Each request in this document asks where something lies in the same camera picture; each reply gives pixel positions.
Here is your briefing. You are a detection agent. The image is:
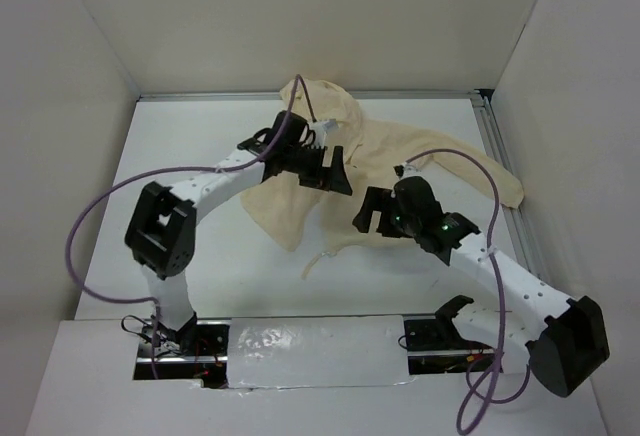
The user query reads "aluminium frame rail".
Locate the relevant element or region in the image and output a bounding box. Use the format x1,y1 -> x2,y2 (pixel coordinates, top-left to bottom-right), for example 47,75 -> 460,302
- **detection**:
135,87 -> 544,277

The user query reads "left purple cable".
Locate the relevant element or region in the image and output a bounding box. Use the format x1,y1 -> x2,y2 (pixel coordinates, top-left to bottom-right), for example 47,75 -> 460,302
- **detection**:
65,73 -> 326,380

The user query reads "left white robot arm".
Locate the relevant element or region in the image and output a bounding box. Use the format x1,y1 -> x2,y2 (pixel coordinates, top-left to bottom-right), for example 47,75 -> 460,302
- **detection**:
125,111 -> 353,355

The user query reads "cream yellow jacket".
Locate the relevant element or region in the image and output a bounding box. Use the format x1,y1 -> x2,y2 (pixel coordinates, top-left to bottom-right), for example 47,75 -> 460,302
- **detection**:
237,77 -> 525,281

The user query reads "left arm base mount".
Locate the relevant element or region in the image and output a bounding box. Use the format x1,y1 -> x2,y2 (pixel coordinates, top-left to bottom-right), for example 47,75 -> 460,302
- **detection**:
120,315 -> 230,389

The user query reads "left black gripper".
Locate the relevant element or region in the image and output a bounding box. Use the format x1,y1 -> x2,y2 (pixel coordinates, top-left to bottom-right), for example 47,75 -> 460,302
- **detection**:
283,142 -> 351,194

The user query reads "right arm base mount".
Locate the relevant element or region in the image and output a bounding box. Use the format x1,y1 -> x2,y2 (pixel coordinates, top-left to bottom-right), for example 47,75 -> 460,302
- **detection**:
397,296 -> 494,376

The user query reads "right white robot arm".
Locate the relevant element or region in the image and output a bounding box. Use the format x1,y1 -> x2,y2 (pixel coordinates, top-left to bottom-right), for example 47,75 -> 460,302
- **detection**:
352,165 -> 610,398

